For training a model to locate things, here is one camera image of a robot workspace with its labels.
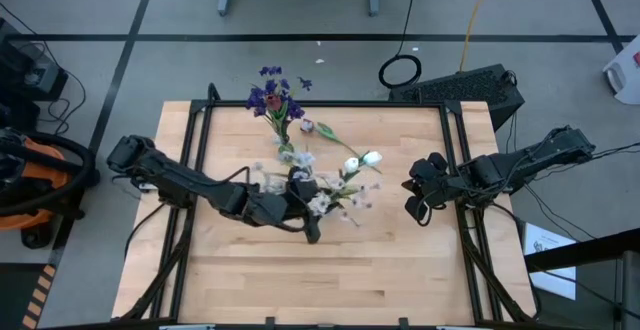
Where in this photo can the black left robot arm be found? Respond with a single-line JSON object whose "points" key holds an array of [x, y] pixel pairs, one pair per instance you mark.
{"points": [[190, 182]]}

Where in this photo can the printed paper sheet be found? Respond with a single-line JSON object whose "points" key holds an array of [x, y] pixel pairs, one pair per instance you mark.
{"points": [[555, 282]]}

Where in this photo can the orange black shop vacuum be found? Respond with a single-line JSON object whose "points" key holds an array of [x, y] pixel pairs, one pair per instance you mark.
{"points": [[37, 170]]}

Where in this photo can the white plastic housing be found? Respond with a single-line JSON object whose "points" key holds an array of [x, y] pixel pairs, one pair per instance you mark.
{"points": [[625, 77]]}

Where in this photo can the grey metal post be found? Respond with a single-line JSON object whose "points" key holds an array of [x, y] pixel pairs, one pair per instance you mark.
{"points": [[630, 295]]}

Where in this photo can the red artificial tulip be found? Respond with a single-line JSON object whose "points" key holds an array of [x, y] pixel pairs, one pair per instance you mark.
{"points": [[273, 102], [306, 126]]}

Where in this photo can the black metal beam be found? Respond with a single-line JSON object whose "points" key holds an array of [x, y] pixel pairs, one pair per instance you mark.
{"points": [[585, 252]]}

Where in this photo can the white artificial flower spray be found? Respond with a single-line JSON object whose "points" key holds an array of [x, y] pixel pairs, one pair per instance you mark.
{"points": [[320, 203], [305, 159]]}

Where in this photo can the black perforated computer tower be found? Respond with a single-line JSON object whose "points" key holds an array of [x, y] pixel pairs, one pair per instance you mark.
{"points": [[460, 87]]}

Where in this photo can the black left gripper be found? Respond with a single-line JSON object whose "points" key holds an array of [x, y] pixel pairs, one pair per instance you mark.
{"points": [[270, 210]]}

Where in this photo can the green glass vase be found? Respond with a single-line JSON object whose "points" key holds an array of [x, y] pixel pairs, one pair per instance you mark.
{"points": [[285, 146]]}

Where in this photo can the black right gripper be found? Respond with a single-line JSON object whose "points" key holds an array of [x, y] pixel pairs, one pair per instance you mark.
{"points": [[442, 185]]}

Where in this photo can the silver frame bracket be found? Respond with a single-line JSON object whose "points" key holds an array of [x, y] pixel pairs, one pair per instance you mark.
{"points": [[457, 327], [187, 327]]}

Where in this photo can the black equipment box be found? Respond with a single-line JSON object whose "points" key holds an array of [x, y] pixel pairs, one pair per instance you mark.
{"points": [[30, 77]]}

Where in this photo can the black frame clamp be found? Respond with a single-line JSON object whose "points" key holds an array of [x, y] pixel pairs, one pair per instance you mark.
{"points": [[270, 323], [403, 323]]}

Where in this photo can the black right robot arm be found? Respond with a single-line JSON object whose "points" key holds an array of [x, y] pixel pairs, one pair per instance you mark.
{"points": [[525, 162]]}

